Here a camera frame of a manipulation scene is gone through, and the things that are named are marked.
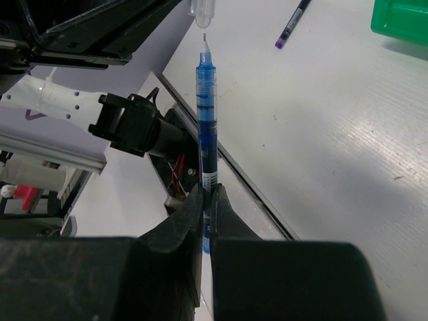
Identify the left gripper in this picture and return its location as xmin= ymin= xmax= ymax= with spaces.
xmin=1 ymin=0 xmax=178 ymax=70

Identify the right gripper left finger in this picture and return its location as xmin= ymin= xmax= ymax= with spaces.
xmin=1 ymin=185 xmax=204 ymax=320

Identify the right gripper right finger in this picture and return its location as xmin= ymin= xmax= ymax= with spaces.
xmin=210 ymin=185 xmax=387 ymax=320

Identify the clear pen cap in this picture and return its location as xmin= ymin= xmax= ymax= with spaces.
xmin=188 ymin=0 xmax=216 ymax=29

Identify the blue pen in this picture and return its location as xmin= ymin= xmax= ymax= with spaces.
xmin=195 ymin=35 xmax=218 ymax=254

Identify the purple pen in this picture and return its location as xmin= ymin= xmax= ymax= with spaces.
xmin=275 ymin=0 xmax=311 ymax=49

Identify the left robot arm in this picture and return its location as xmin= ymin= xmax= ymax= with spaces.
xmin=1 ymin=1 xmax=188 ymax=160

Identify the green four-compartment tray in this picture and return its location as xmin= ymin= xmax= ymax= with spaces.
xmin=370 ymin=0 xmax=427 ymax=60

